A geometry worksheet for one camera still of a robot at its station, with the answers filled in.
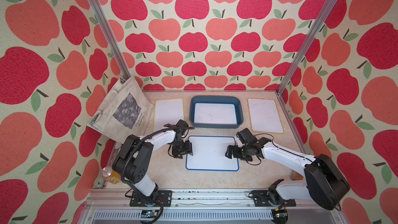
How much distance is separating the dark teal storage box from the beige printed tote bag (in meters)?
0.31

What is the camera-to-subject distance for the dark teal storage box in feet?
3.34

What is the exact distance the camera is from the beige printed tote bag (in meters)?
0.78
